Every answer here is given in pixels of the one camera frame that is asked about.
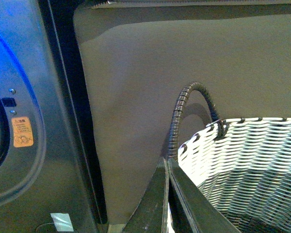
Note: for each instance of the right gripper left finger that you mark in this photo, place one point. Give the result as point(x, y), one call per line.
point(151, 214)

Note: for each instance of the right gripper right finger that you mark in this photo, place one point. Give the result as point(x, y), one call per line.
point(191, 212)

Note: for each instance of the grey front-load washing machine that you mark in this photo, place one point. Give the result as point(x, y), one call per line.
point(41, 78)

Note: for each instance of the white woven laundry basket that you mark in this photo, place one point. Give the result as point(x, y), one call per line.
point(243, 168)

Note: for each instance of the silver tape patch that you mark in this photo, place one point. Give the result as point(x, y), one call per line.
point(62, 222)

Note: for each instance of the orange warning sticker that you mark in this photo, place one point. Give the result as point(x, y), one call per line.
point(22, 132)

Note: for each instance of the grey fabric sofa side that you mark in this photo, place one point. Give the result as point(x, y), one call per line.
point(137, 60)

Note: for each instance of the dark wrapped basket handle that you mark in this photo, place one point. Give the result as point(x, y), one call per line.
point(178, 114)

